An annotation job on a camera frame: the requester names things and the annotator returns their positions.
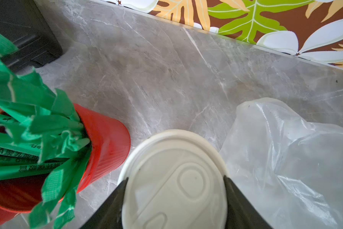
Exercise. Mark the red cup white lid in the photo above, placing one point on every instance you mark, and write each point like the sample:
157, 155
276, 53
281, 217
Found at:
175, 180

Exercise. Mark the green wrapped straws bundle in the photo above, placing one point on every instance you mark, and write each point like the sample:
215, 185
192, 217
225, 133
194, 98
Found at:
49, 146

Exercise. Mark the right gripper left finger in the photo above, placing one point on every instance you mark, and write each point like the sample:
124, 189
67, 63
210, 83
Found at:
109, 215

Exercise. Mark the black plastic tool case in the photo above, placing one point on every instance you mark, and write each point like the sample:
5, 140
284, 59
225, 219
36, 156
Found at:
23, 24

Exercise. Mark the clear plastic bag back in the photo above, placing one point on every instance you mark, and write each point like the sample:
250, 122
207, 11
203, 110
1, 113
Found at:
290, 170

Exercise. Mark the red plastic straw cup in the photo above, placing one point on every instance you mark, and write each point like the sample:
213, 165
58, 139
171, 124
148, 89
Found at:
110, 147

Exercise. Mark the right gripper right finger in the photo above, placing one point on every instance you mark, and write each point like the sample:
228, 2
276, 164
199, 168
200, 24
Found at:
240, 212

